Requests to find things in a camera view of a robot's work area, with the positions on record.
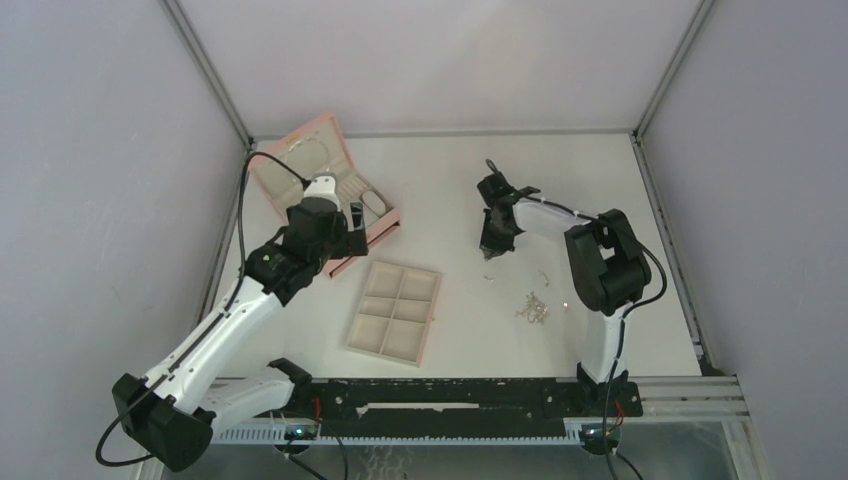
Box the silver hoop necklace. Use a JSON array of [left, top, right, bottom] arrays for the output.
[[284, 135, 333, 167]]

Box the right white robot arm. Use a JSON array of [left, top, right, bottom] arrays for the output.
[[477, 160, 655, 416]]

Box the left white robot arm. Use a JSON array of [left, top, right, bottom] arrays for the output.
[[110, 197, 368, 472]]

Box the beige six-compartment tray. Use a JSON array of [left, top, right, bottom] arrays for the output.
[[345, 261, 442, 368]]

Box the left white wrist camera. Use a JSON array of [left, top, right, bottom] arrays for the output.
[[304, 173, 341, 210]]

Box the silver chain pile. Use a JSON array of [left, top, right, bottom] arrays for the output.
[[514, 291, 552, 326]]

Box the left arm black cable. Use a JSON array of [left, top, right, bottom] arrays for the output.
[[94, 150, 313, 468]]

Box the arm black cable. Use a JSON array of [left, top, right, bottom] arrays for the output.
[[94, 150, 313, 468], [483, 158, 669, 458]]

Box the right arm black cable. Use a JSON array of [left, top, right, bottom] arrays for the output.
[[483, 158, 669, 458]]

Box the black mounting base plate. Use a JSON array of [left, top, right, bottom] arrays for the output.
[[279, 377, 644, 436]]

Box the white slotted cable duct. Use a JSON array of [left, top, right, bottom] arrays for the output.
[[211, 423, 585, 446]]

